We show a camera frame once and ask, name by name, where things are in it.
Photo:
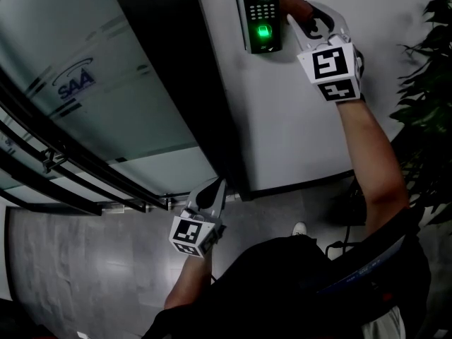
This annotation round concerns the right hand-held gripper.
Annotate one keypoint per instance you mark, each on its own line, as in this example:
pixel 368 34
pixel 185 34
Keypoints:
pixel 330 71

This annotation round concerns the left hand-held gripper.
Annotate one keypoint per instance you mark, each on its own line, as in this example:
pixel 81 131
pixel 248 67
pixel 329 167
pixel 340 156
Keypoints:
pixel 192 235

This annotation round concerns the black keypad device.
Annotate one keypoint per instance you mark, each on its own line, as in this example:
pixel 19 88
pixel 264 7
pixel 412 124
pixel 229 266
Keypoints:
pixel 259 16

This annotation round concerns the person's left forearm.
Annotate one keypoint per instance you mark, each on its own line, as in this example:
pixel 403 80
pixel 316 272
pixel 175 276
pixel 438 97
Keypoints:
pixel 189 281

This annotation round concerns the person's right forearm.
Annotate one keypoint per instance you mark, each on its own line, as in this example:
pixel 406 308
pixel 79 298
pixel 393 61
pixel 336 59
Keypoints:
pixel 374 161

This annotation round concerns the metal door floor hinge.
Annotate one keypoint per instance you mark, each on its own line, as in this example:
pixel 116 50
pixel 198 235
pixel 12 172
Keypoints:
pixel 166 203

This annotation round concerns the person's white shoe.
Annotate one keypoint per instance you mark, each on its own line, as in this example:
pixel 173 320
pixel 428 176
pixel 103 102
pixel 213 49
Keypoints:
pixel 299 229

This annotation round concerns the person's black shirt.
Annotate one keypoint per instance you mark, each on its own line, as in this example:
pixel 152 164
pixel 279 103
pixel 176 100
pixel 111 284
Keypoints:
pixel 268 295

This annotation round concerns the green potted plant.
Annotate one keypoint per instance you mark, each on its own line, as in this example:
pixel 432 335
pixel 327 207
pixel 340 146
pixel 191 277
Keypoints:
pixel 429 94

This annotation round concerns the frosted glass door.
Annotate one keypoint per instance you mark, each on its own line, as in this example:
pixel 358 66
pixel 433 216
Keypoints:
pixel 106 94

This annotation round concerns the person's grey trousers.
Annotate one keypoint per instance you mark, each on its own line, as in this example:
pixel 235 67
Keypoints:
pixel 385 325

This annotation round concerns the black door frame post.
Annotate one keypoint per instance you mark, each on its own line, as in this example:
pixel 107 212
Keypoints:
pixel 197 83

